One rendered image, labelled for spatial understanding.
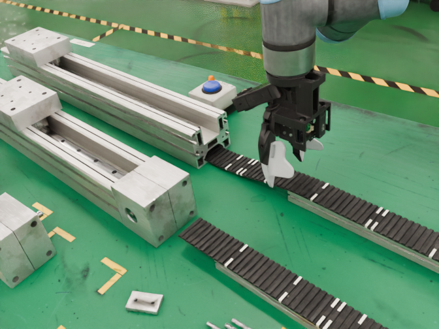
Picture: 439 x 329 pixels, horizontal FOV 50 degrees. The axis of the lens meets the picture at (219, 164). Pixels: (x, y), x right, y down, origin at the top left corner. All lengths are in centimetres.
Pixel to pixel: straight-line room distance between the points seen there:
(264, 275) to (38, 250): 38
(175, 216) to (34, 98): 44
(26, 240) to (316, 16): 55
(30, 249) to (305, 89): 50
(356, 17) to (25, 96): 71
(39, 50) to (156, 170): 62
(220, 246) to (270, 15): 35
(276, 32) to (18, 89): 67
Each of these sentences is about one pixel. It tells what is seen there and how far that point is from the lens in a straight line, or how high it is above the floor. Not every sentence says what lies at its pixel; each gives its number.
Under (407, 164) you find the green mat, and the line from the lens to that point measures 94.
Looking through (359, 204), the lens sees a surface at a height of 81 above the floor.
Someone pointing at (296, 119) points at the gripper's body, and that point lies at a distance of 70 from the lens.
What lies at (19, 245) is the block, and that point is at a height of 84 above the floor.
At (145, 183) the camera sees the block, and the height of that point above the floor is 87.
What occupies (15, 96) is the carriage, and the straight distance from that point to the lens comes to 111.
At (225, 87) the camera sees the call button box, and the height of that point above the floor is 84.
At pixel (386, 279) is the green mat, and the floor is 78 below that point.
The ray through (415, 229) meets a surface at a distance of 77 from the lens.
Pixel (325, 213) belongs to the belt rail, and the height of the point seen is 79.
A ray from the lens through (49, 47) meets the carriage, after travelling 133.
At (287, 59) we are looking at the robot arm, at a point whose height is 106.
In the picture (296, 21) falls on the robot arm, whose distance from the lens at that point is 64.
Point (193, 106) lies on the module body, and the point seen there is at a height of 86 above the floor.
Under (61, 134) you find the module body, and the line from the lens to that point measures 108.
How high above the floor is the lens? 136
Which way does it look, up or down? 38 degrees down
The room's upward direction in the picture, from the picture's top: 9 degrees counter-clockwise
